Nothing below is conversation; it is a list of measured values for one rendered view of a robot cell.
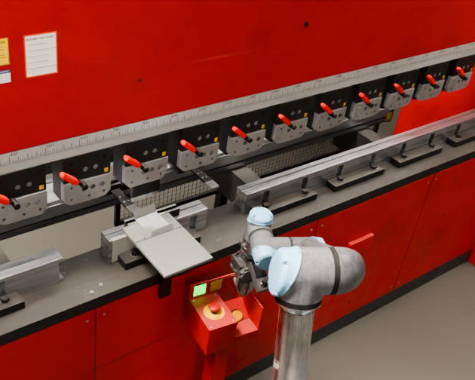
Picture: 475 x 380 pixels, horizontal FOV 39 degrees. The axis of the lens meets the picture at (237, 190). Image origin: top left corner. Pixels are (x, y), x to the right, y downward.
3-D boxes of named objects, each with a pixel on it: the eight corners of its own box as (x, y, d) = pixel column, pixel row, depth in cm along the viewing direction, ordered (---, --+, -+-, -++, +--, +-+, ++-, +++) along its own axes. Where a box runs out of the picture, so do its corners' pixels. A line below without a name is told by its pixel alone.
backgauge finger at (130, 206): (121, 222, 224) (121, 209, 221) (84, 182, 239) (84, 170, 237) (151, 212, 230) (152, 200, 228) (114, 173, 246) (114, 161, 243)
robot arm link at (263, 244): (294, 253, 194) (286, 227, 202) (256, 253, 192) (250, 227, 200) (289, 272, 199) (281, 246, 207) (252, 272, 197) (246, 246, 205)
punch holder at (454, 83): (446, 93, 295) (458, 59, 286) (431, 85, 301) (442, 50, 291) (467, 87, 304) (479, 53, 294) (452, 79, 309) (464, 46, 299)
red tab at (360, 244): (347, 257, 293) (350, 245, 289) (344, 255, 294) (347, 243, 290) (370, 246, 301) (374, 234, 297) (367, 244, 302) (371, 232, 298)
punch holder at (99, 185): (64, 207, 196) (63, 160, 186) (51, 192, 201) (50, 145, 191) (110, 194, 204) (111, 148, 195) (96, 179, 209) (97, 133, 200)
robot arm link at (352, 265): (385, 249, 159) (319, 228, 207) (341, 249, 156) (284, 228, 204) (384, 298, 159) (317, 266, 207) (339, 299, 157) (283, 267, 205)
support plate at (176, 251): (164, 278, 204) (164, 276, 203) (121, 230, 220) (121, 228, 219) (212, 259, 214) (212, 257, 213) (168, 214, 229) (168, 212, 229)
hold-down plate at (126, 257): (125, 271, 221) (125, 264, 219) (117, 261, 224) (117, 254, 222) (200, 243, 237) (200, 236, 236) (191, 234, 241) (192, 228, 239)
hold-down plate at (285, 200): (258, 221, 252) (259, 215, 250) (249, 213, 255) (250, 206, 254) (316, 199, 269) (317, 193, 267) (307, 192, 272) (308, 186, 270)
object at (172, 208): (128, 232, 222) (128, 225, 221) (124, 227, 224) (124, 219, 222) (179, 215, 233) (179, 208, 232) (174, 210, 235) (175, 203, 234)
